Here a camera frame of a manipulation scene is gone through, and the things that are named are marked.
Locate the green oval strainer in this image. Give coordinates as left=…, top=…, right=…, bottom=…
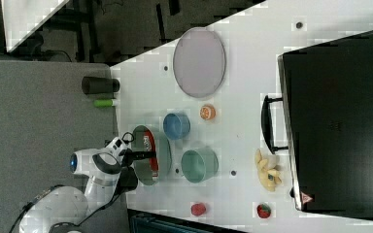
left=131, top=125, right=172, bottom=185

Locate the blue robot base rail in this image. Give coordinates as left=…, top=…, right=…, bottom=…
left=128, top=209, right=244, bottom=233

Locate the peeled banana toy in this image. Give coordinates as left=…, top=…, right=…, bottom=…
left=254, top=149, right=282, bottom=192

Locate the blue bowl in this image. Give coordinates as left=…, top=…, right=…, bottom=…
left=163, top=113, right=190, bottom=140

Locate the orange slice toy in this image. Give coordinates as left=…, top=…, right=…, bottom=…
left=200, top=104, right=217, bottom=120

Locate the black toaster oven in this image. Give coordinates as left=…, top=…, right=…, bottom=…
left=277, top=30, right=373, bottom=220

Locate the dark red strawberry toy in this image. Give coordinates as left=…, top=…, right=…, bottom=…
left=256, top=203, right=271, bottom=218

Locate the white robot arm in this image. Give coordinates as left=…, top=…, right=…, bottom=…
left=18, top=137, right=156, bottom=233

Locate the round lilac plate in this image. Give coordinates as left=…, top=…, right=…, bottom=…
left=173, top=27, right=226, bottom=98

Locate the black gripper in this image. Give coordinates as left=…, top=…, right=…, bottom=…
left=121, top=150, right=156, bottom=166

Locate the teal green bowl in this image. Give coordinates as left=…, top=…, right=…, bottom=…
left=181, top=148, right=219, bottom=183

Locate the red ketchup bottle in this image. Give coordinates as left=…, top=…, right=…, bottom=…
left=143, top=130, right=159, bottom=181

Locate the pink-red strawberry toy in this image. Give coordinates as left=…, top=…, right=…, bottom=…
left=190, top=203, right=206, bottom=216

